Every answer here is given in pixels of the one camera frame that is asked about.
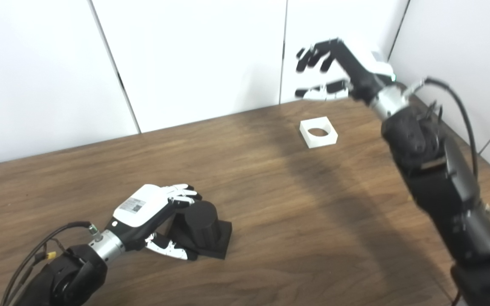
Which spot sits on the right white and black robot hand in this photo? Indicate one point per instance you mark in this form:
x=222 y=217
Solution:
x=364 y=72

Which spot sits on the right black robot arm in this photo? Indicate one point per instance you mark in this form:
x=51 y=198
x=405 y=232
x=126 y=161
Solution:
x=440 y=178

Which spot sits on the black peg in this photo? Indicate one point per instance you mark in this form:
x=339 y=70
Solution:
x=204 y=225

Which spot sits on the white square piece with hole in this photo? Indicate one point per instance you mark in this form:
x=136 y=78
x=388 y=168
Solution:
x=319 y=143

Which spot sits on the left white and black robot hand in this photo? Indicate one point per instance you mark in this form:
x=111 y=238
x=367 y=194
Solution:
x=138 y=208

